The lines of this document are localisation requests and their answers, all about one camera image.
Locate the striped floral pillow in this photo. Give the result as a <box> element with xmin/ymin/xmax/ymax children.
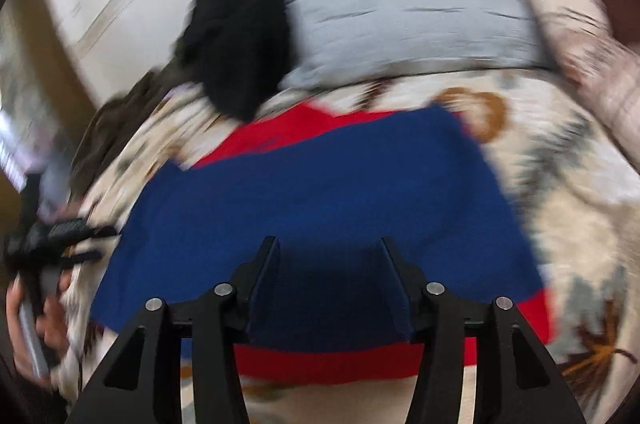
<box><xmin>515</xmin><ymin>0</ymin><xmax>640</xmax><ymax>165</ymax></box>

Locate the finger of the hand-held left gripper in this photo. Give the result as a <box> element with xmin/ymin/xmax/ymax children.
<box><xmin>47</xmin><ymin>218</ymin><xmax>118</xmax><ymax>245</ymax></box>
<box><xmin>60</xmin><ymin>248</ymin><xmax>108</xmax><ymax>267</ymax></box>

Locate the leaf print fleece blanket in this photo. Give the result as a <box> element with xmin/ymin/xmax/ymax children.
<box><xmin>55</xmin><ymin>68</ymin><xmax>640</xmax><ymax>424</ymax></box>

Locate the red and blue knit sweater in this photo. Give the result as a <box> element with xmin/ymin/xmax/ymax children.
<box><xmin>90</xmin><ymin>101</ymin><xmax>553</xmax><ymax>387</ymax></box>

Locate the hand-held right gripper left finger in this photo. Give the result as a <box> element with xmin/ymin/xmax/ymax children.
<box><xmin>65</xmin><ymin>235</ymin><xmax>281</xmax><ymax>424</ymax></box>

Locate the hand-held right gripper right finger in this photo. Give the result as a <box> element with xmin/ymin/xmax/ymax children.
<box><xmin>377</xmin><ymin>236</ymin><xmax>588</xmax><ymax>424</ymax></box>

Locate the black garment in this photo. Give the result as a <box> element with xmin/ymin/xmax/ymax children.
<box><xmin>172</xmin><ymin>0</ymin><xmax>296</xmax><ymax>123</ymax></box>

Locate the grey quilted pillow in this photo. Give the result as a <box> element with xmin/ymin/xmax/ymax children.
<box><xmin>272</xmin><ymin>0</ymin><xmax>581</xmax><ymax>89</ymax></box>

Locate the person's left hand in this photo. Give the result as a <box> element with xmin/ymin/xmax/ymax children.
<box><xmin>7</xmin><ymin>274</ymin><xmax>71</xmax><ymax>385</ymax></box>

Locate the dark brown fleece blanket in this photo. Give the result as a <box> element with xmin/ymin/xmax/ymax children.
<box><xmin>70</xmin><ymin>64</ymin><xmax>201</xmax><ymax>205</ymax></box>

